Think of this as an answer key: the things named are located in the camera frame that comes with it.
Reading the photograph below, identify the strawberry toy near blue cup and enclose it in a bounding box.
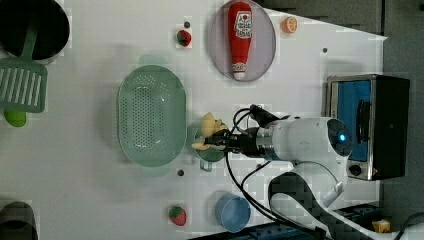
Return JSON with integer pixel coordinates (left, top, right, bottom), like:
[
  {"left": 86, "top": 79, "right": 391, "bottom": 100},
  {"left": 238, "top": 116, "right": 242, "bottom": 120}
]
[{"left": 168, "top": 206, "right": 187, "bottom": 226}]

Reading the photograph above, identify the dark cylinder at corner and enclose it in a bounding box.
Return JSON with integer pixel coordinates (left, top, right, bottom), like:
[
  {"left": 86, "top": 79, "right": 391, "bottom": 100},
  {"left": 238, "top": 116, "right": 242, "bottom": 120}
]
[{"left": 0, "top": 201, "right": 39, "bottom": 240}]

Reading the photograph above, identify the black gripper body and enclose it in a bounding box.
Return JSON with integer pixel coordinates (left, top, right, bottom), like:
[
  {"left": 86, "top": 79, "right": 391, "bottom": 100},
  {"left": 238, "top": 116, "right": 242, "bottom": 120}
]
[{"left": 226, "top": 128, "right": 259, "bottom": 157}]

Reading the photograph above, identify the lime green utensil handle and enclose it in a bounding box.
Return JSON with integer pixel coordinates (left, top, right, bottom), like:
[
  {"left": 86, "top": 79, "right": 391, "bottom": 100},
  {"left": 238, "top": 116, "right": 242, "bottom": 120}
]
[{"left": 4, "top": 110, "right": 27, "bottom": 127}]

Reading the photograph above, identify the red ketchup bottle plush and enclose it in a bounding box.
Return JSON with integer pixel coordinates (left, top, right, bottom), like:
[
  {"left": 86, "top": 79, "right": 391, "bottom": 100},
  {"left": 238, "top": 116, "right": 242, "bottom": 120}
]
[{"left": 228, "top": 1, "right": 253, "bottom": 80}]

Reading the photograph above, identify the green oval colander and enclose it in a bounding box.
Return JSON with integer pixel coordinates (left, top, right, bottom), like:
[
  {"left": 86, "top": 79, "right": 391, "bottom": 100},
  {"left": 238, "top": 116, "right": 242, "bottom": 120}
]
[{"left": 116, "top": 54, "right": 187, "bottom": 178}]

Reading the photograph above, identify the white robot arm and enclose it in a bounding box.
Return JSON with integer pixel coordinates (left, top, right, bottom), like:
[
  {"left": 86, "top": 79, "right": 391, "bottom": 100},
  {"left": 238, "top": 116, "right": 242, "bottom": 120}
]
[{"left": 201, "top": 111, "right": 423, "bottom": 240}]

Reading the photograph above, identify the strawberry toy near plate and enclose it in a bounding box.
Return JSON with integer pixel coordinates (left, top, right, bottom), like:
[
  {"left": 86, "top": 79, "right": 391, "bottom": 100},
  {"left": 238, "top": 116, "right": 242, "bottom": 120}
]
[{"left": 177, "top": 30, "right": 192, "bottom": 47}]

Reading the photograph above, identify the yellow plush banana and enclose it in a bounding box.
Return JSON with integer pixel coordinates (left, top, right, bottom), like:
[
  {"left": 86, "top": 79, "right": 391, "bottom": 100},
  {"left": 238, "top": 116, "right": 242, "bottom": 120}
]
[{"left": 191, "top": 112, "right": 228, "bottom": 151}]

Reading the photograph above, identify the grey round plate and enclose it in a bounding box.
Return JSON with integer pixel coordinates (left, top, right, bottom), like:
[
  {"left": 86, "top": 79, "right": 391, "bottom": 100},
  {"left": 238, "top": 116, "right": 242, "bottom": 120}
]
[{"left": 207, "top": 0, "right": 276, "bottom": 82}]

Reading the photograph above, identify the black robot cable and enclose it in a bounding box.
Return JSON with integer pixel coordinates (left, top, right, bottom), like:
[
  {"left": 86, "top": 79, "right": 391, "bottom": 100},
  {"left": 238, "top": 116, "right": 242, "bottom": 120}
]
[{"left": 224, "top": 104, "right": 328, "bottom": 239}]

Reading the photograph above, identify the orange slice toy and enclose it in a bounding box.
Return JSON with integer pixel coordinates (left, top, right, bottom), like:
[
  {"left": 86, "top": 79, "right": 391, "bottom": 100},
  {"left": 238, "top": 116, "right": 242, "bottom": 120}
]
[{"left": 281, "top": 17, "right": 298, "bottom": 34}]

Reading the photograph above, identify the green slotted spatula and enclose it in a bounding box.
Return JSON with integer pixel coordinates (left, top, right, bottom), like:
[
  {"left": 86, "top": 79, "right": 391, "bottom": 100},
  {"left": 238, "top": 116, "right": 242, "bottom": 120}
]
[{"left": 0, "top": 19, "right": 48, "bottom": 113}]

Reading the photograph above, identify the blue metal frame rail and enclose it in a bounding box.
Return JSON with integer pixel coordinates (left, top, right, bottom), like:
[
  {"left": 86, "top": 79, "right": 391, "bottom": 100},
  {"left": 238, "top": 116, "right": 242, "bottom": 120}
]
[{"left": 190, "top": 204, "right": 382, "bottom": 240}]

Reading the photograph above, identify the green mug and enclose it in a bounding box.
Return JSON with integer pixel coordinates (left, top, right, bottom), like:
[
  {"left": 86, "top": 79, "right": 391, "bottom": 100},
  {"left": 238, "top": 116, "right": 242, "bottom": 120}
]
[{"left": 189, "top": 127, "right": 225, "bottom": 172}]

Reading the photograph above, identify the black utensil holder cup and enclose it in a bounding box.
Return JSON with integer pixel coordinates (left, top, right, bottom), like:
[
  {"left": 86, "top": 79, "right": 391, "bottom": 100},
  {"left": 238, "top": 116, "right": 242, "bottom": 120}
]
[{"left": 0, "top": 0, "right": 70, "bottom": 64}]

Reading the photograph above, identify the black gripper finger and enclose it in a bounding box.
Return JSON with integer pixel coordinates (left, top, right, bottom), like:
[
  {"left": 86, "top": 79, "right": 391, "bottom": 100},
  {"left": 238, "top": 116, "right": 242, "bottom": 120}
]
[{"left": 204, "top": 131, "right": 231, "bottom": 152}]

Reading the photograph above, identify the silver black toaster oven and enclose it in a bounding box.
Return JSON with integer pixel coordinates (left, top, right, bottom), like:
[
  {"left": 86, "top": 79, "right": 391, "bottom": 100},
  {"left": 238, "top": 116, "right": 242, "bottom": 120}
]
[{"left": 326, "top": 74, "right": 410, "bottom": 181}]

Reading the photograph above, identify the blue cup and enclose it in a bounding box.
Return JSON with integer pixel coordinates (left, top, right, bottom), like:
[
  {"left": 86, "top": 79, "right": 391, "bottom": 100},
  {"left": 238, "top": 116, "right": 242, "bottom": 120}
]
[{"left": 214, "top": 192, "right": 251, "bottom": 233}]

